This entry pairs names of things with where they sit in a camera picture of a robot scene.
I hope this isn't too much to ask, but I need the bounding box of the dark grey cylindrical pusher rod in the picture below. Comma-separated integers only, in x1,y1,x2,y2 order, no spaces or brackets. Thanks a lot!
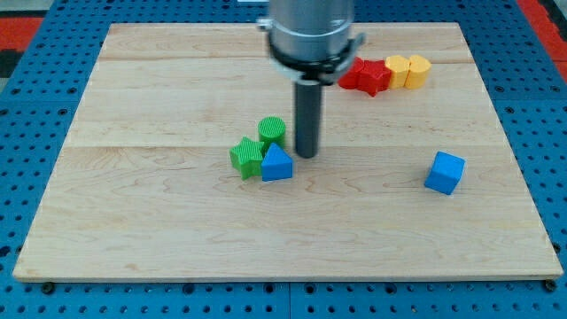
294,83,322,159

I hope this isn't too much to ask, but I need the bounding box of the blue cube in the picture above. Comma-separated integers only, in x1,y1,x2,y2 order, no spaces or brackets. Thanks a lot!
424,152,466,195

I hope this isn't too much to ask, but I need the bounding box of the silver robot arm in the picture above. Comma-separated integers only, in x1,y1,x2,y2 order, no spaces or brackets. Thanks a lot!
257,0,366,159

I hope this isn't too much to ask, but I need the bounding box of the blue triangle block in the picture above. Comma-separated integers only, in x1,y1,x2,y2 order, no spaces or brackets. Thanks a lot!
260,143,294,182

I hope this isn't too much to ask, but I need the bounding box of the red crescent block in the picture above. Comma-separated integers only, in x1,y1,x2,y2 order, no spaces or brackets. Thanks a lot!
338,57,364,89

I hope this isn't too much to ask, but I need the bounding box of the green cylinder block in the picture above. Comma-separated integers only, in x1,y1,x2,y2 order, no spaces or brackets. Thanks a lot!
257,116,286,152

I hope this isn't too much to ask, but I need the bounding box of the red star block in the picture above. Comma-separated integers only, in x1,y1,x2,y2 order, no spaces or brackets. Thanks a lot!
357,60,392,97

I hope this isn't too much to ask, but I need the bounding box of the green star block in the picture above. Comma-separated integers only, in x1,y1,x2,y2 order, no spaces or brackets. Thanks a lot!
229,136,264,180

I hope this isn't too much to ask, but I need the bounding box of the yellow hexagon block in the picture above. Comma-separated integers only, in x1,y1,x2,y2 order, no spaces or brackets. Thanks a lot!
385,55,410,89

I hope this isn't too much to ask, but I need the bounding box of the yellow heart block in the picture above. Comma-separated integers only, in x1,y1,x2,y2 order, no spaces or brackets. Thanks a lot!
404,55,431,89

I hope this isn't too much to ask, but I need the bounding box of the wooden board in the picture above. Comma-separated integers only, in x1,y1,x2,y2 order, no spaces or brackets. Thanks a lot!
13,23,563,283

